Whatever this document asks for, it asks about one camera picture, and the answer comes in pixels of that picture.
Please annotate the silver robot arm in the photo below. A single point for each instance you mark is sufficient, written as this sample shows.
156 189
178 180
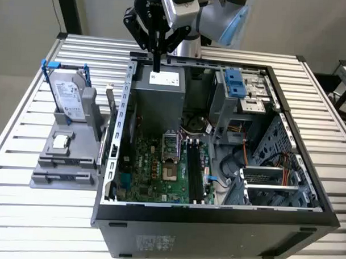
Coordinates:
213 23

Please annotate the black round fan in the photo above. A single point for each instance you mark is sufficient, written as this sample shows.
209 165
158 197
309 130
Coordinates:
196 124

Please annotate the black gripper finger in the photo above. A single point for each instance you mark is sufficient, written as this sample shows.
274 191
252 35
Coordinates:
136 28
176 38

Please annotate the blue plastic drive latch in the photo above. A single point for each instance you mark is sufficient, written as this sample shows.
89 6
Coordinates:
234 83

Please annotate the green motherboard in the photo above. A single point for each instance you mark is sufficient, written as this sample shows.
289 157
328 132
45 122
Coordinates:
148 185

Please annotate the grey power supply unit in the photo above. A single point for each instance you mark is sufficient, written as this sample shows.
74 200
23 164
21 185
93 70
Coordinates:
159 106

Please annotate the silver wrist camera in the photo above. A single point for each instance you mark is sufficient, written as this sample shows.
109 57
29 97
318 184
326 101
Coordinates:
180 10

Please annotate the silver CPU chip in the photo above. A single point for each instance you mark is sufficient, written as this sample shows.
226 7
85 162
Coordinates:
60 141

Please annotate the metal optical drive cage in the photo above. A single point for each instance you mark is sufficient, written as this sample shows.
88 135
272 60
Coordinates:
227 114

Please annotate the grey parts rack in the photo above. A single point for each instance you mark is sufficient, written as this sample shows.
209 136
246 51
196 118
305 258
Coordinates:
81 137

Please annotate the black metal post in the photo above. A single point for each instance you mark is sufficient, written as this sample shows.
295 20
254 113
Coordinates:
70 12

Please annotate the green graphics card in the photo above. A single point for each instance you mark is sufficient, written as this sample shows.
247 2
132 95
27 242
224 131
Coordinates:
112 119

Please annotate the metal disk bay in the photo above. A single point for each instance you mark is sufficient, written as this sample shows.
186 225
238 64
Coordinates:
262 181

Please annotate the hard disk in blue carrier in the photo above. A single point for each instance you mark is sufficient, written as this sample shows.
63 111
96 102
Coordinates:
67 94

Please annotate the black open PC case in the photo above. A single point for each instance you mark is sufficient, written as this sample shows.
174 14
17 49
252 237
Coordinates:
214 239

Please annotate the CPU socket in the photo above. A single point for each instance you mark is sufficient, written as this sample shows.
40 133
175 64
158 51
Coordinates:
170 172

